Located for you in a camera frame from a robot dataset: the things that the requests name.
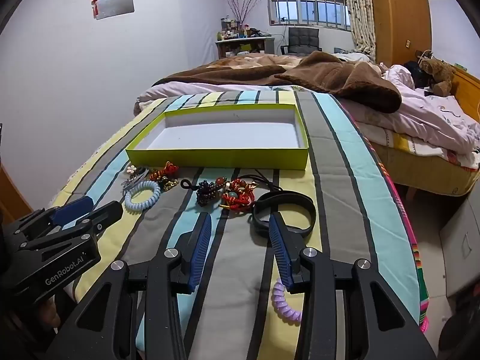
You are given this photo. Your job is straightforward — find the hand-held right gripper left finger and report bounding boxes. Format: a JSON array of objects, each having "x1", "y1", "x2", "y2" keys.
[{"x1": 45, "y1": 212, "x2": 213, "y2": 360}]

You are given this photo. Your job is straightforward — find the red knotted bracelet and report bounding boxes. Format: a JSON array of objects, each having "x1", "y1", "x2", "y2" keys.
[{"x1": 219, "y1": 178, "x2": 259, "y2": 212}]

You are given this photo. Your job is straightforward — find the grey desk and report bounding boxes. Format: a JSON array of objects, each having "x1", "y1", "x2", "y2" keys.
[{"x1": 215, "y1": 34, "x2": 274, "y2": 59}]

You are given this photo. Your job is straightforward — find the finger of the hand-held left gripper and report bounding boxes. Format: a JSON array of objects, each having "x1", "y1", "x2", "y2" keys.
[
  {"x1": 15, "y1": 196, "x2": 94, "y2": 241},
  {"x1": 22, "y1": 200, "x2": 124, "y2": 251}
]

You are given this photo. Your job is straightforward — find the brown teddy bear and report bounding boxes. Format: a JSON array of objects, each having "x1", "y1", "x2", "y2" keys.
[{"x1": 418, "y1": 56, "x2": 456, "y2": 96}]

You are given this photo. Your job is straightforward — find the wooden furniture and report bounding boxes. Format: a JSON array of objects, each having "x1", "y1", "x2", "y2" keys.
[{"x1": 0, "y1": 165, "x2": 34, "y2": 214}]

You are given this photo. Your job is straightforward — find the blue spiral hair tie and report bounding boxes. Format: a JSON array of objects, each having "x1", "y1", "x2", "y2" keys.
[{"x1": 124, "y1": 181, "x2": 162, "y2": 212}]

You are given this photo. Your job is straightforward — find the barred window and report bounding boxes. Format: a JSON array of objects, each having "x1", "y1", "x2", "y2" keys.
[{"x1": 267, "y1": 0, "x2": 351, "y2": 31}]

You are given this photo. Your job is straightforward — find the patterned curtain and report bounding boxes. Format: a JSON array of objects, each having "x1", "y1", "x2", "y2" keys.
[{"x1": 340, "y1": 0, "x2": 377, "y2": 62}]

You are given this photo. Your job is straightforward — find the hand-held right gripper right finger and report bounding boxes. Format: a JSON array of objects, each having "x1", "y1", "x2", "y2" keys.
[{"x1": 268, "y1": 212, "x2": 437, "y2": 360}]

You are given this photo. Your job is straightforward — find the red and gold bracelet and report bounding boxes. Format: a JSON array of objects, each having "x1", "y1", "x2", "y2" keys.
[{"x1": 149, "y1": 161, "x2": 180, "y2": 186}]

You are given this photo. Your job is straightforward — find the purple spiral hair tie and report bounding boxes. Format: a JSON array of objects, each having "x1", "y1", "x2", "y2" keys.
[{"x1": 272, "y1": 277, "x2": 304, "y2": 323}]

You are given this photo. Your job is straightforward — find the black bag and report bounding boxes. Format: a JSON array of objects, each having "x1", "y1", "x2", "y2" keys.
[{"x1": 403, "y1": 60, "x2": 428, "y2": 89}]

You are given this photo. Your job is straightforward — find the pale pink quilt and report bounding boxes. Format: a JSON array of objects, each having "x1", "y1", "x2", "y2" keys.
[{"x1": 134, "y1": 54, "x2": 480, "y2": 169}]

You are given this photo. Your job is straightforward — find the wooden headboard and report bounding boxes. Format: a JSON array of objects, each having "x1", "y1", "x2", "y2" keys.
[{"x1": 446, "y1": 64, "x2": 480, "y2": 121}]

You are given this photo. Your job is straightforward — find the black wristband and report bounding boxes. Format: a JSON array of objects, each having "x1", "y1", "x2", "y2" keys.
[{"x1": 252, "y1": 191, "x2": 317, "y2": 239}]

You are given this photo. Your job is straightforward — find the bright striped cloth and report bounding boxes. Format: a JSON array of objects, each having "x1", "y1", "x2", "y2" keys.
[{"x1": 375, "y1": 154, "x2": 430, "y2": 332}]

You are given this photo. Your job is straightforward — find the wooden wardrobe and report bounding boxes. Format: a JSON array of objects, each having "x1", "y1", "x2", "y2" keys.
[{"x1": 367, "y1": 0, "x2": 437, "y2": 68}]

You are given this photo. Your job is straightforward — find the yellow bed base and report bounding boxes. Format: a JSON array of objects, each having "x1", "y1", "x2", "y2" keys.
[{"x1": 375, "y1": 142, "x2": 480, "y2": 197}]

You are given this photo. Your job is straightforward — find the dark beaded hair tie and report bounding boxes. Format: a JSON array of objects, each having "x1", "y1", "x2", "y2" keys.
[{"x1": 180, "y1": 178, "x2": 226, "y2": 208}]

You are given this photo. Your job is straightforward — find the yellow-green cardboard tray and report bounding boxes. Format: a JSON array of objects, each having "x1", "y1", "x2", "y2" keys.
[{"x1": 125, "y1": 105, "x2": 310, "y2": 171}]

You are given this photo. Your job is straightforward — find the striped blanket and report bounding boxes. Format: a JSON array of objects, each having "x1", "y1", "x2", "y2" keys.
[{"x1": 49, "y1": 86, "x2": 430, "y2": 360}]

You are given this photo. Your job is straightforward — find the purple flower branches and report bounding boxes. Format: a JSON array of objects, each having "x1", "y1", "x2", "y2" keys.
[{"x1": 226, "y1": 0, "x2": 263, "y2": 23}]

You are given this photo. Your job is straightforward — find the black office chair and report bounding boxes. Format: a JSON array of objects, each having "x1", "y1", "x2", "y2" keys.
[{"x1": 280, "y1": 27, "x2": 323, "y2": 55}]

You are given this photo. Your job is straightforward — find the group of desk bottles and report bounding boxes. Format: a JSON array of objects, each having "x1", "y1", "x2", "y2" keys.
[{"x1": 219, "y1": 15, "x2": 271, "y2": 41}]

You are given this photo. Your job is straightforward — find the brown fleece blanket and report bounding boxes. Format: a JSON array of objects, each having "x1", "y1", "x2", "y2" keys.
[{"x1": 152, "y1": 50, "x2": 403, "y2": 114}]

